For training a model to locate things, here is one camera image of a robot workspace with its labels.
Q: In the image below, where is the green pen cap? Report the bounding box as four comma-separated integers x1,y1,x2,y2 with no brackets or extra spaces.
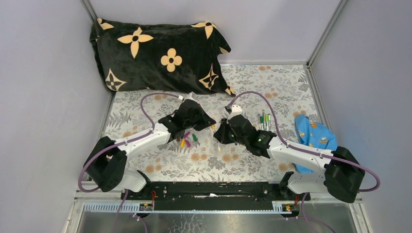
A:
192,134,198,142

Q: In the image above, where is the magenta pen cap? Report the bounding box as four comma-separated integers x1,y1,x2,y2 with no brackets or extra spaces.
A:
185,140,191,148

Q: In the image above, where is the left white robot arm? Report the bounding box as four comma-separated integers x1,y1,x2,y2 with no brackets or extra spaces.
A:
79,98,216,200

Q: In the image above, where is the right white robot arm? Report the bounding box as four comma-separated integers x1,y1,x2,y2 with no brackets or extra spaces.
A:
213,115,365,203

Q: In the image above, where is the floral table mat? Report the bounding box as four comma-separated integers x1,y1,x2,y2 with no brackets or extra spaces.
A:
104,65,320,182

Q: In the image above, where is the black pillow with beige flowers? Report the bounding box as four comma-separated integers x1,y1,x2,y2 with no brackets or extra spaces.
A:
89,18,235,96

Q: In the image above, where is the blue cloth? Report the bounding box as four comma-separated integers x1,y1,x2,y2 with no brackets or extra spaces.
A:
291,114,339,174

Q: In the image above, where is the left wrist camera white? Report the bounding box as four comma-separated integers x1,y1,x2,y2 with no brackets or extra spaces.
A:
185,92,198,102

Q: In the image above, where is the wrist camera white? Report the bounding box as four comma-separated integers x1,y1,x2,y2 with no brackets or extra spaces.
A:
185,92,198,102
227,104,242,119

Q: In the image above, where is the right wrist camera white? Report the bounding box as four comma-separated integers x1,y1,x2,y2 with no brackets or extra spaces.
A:
227,104,242,119

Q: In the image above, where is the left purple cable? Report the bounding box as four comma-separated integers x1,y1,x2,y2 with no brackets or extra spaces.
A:
78,92,186,193

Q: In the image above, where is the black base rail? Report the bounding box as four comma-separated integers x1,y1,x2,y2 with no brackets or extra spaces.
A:
121,181,310,211

